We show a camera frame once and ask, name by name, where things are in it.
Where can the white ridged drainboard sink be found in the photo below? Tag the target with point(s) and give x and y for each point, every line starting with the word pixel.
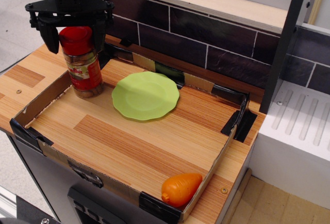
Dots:
pixel 291 150

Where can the light wooden shelf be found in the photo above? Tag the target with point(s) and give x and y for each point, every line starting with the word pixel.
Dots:
pixel 239 11

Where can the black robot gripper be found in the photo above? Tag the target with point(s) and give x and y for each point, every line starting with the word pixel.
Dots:
pixel 46 15

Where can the red-capped basil spice bottle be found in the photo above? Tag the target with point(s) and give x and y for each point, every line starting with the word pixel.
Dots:
pixel 82 61

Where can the light green plastic plate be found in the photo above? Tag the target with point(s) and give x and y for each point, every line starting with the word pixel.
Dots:
pixel 145 96

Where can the black toy oven panel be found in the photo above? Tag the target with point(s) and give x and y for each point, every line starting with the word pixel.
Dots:
pixel 100 208

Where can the dark grey vertical post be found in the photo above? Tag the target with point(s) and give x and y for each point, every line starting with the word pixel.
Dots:
pixel 278 67

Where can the orange toy carrot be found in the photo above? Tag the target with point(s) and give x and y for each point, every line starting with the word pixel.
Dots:
pixel 179 189

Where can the taped cardboard fence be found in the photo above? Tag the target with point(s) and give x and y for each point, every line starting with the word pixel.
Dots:
pixel 208 132

